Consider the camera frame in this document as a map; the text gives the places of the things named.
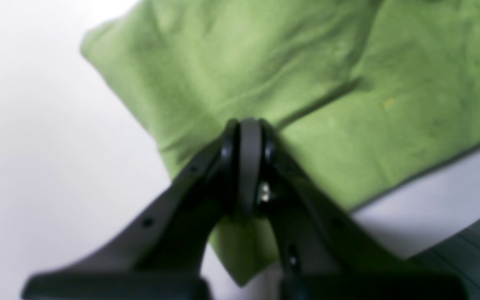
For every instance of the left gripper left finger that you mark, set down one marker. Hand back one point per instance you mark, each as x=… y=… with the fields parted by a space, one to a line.
x=158 y=256

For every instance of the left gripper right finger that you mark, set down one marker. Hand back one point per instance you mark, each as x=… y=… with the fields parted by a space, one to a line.
x=324 y=254

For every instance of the green T-shirt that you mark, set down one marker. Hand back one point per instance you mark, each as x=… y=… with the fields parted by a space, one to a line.
x=365 y=94

